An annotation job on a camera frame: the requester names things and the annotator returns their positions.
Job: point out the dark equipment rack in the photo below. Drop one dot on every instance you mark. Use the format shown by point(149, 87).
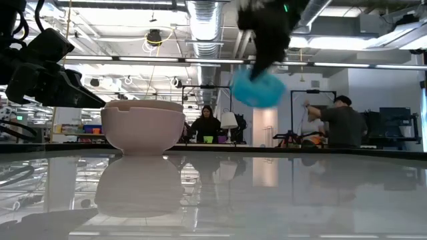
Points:
point(393, 120)

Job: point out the black ceiling device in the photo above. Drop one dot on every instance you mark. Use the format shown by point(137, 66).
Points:
point(154, 36)

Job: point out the large pink bowl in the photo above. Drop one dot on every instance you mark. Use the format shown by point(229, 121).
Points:
point(143, 104)

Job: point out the blue storage bin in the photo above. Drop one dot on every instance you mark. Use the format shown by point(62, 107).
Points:
point(88, 128)

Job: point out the black rig frame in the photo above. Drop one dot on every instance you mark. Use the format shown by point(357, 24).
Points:
point(313, 91)
point(207, 86)

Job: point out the long ceiling light strip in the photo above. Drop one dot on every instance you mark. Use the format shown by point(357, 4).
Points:
point(150, 59)

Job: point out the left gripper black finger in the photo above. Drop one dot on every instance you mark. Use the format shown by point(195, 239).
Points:
point(83, 96)

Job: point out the person with cap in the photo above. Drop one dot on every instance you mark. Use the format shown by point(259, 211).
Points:
point(343, 126)

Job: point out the white shade lamp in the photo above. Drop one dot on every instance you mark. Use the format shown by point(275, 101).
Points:
point(229, 120)

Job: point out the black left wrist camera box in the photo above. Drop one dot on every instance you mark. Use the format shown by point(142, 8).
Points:
point(50, 45)

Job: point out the purple box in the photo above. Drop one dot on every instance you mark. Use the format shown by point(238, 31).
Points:
point(222, 138)

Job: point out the seated person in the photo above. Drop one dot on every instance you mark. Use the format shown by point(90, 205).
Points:
point(206, 128)

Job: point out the green box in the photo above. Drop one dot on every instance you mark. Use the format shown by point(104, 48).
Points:
point(208, 139)

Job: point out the large white bowl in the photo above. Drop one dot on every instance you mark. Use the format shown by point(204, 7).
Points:
point(143, 130)

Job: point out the silver ceiling duct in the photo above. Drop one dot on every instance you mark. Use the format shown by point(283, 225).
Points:
point(205, 26)
point(313, 13)

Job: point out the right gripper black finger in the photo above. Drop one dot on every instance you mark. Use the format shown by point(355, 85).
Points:
point(267, 56)

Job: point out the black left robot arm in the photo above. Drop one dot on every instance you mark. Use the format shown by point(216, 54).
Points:
point(8, 16)

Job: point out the small teal bowl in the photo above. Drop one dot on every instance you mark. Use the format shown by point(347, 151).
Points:
point(260, 93)

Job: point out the black metal table frame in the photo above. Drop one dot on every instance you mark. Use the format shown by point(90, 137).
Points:
point(233, 149)

